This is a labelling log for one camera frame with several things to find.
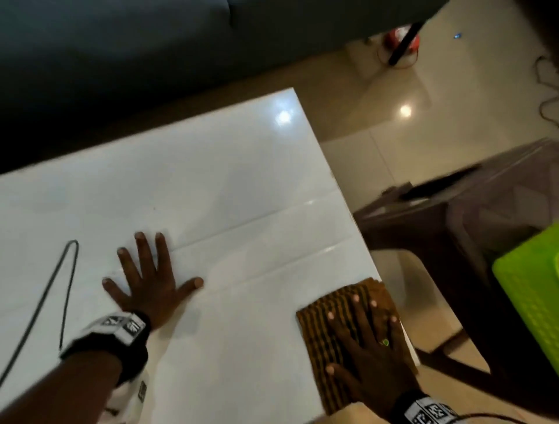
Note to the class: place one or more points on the person's right hand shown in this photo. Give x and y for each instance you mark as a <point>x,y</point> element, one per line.
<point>375,371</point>

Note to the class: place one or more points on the person's left hand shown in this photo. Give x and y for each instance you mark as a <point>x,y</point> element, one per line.
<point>150,297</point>

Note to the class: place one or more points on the brown checkered cloth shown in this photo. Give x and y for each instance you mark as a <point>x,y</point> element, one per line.
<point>319,332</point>

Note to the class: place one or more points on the person's left forearm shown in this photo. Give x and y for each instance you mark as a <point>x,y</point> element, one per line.
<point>65,388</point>

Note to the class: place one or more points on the black marker wristband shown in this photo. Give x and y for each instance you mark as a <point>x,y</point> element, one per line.
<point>419,410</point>
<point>113,345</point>

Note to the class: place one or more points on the white table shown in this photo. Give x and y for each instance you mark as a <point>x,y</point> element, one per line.
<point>218,174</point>

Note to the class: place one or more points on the dark brown plastic chair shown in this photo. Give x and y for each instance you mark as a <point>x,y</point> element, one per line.
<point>458,244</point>

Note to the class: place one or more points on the green plastic basket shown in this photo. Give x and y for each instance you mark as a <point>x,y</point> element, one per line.
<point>528,288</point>

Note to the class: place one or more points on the teal sofa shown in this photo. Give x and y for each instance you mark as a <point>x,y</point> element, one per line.
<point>131,52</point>

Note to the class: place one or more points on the black rod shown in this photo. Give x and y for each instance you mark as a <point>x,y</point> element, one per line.
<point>406,43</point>

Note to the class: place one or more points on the white red round device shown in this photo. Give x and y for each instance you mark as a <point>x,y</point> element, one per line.
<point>395,37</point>

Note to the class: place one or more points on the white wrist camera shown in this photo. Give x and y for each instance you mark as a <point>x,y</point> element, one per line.
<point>131,402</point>

